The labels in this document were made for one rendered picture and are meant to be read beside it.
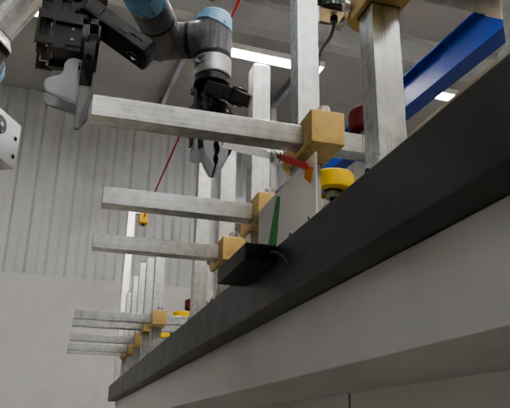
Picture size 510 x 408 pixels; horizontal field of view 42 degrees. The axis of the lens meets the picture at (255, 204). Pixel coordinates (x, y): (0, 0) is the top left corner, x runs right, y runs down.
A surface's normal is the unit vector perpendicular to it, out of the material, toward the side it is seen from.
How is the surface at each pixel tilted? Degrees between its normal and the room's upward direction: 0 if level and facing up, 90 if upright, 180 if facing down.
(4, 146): 90
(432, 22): 180
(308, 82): 90
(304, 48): 90
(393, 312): 90
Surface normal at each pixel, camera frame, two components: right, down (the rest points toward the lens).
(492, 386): -0.96, -0.11
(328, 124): 0.29, -0.32
